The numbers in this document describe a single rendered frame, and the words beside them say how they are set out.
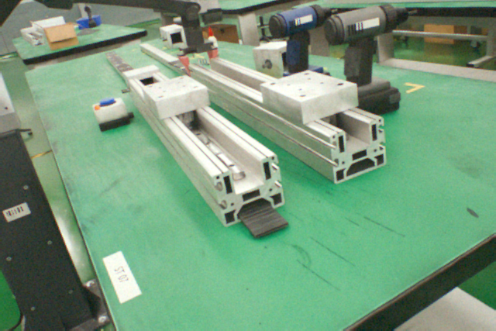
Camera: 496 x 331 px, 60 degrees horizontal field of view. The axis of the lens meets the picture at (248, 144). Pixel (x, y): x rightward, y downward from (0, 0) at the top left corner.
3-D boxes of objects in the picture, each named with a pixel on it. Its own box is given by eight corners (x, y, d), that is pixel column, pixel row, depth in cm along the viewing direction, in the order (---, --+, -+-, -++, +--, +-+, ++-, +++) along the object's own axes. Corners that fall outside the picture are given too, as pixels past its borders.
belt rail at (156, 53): (141, 49, 241) (139, 44, 239) (148, 48, 242) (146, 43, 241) (186, 77, 157) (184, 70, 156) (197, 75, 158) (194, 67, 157)
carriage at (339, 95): (265, 116, 86) (259, 84, 84) (312, 101, 90) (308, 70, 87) (305, 139, 72) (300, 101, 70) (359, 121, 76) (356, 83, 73)
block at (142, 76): (123, 102, 140) (115, 74, 136) (160, 92, 144) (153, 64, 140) (128, 108, 132) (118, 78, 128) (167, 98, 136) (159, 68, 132)
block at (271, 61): (252, 81, 137) (246, 50, 133) (274, 70, 144) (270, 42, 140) (277, 82, 130) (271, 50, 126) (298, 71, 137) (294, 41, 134)
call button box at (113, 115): (98, 125, 122) (91, 103, 120) (132, 115, 125) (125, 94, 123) (101, 132, 115) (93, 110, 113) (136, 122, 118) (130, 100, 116)
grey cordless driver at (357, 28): (330, 115, 97) (319, 15, 88) (408, 94, 100) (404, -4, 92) (346, 125, 90) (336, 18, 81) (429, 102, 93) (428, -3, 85)
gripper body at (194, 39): (215, 46, 138) (210, 23, 135) (184, 54, 135) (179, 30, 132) (208, 45, 143) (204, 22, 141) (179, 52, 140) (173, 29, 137)
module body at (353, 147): (194, 90, 138) (187, 64, 135) (222, 82, 141) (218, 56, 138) (335, 184, 69) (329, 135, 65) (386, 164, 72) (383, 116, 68)
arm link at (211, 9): (178, -14, 128) (186, 8, 125) (215, -21, 131) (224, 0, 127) (181, 14, 139) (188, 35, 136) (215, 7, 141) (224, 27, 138)
